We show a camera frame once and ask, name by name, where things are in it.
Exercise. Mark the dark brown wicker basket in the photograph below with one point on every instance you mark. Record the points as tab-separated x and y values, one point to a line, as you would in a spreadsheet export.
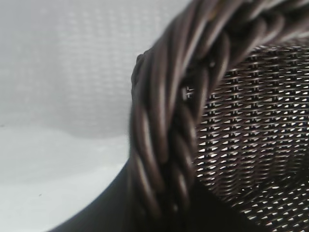
241	120

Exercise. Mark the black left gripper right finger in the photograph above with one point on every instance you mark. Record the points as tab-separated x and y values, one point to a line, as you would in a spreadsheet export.
212	215

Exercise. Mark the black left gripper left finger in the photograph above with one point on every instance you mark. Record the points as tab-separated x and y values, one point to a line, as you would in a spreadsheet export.
108	212

